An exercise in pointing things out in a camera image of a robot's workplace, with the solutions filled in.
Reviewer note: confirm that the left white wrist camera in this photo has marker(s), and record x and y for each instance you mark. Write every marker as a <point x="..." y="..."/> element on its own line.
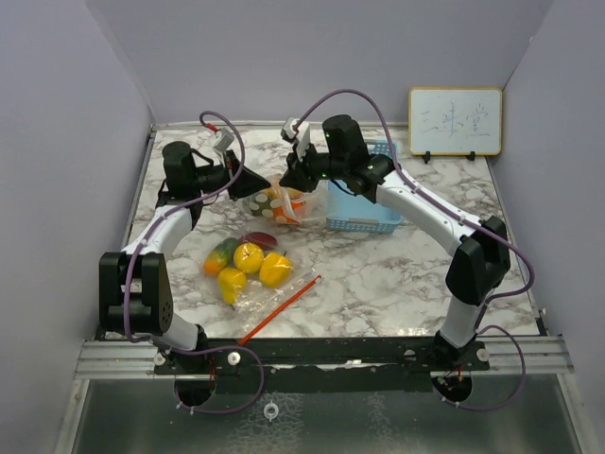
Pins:
<point x="221" y="141"/>

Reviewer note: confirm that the green avocado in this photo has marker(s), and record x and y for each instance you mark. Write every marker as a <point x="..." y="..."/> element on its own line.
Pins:
<point x="259" y="205"/>

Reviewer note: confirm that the yellow orange fruit front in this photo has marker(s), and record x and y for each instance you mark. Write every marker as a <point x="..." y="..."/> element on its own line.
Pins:
<point x="273" y="193"/>

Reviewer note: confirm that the small whiteboard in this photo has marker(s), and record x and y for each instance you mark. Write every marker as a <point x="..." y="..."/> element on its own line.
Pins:
<point x="455" y="121"/>

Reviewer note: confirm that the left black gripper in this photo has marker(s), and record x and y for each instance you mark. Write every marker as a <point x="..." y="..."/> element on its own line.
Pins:
<point x="248" y="180"/>

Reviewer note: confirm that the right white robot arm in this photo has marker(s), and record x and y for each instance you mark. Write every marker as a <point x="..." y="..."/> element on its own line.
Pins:
<point x="480" y="258"/>

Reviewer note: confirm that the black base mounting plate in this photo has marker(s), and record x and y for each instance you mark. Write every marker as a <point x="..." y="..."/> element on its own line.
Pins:
<point x="325" y="365"/>

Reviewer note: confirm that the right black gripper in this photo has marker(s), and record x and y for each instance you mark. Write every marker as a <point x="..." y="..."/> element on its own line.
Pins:
<point x="298" y="176"/>

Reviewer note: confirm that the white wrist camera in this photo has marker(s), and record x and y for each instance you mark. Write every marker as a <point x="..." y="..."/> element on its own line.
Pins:
<point x="221" y="141"/>
<point x="297" y="134"/>

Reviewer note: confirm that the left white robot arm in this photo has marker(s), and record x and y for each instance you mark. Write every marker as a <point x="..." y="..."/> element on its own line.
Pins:
<point x="135" y="297"/>

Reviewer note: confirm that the blue perforated plastic basket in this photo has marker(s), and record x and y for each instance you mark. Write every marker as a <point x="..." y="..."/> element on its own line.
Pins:
<point x="349" y="213"/>

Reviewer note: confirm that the clear bag white zipper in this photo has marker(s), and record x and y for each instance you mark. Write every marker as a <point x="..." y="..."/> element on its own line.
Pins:
<point x="316" y="201"/>

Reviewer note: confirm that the yellow pear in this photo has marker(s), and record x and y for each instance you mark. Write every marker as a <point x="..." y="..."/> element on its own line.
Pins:
<point x="248" y="258"/>
<point x="231" y="282"/>

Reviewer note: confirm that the red zipper clear bag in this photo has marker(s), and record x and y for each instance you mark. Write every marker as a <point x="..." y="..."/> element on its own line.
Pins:
<point x="257" y="305"/>

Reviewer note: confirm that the yellow bell pepper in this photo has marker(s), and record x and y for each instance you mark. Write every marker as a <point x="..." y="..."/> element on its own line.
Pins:
<point x="275" y="270"/>

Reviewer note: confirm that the aluminium rail frame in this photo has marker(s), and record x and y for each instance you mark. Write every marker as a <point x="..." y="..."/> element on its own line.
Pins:
<point x="124" y="360"/>

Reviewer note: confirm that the green orange mango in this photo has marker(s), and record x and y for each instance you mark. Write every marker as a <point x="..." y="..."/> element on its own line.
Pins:
<point x="220" y="256"/>

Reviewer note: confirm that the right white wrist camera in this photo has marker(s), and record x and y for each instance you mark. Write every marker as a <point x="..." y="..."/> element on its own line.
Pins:
<point x="297" y="134"/>

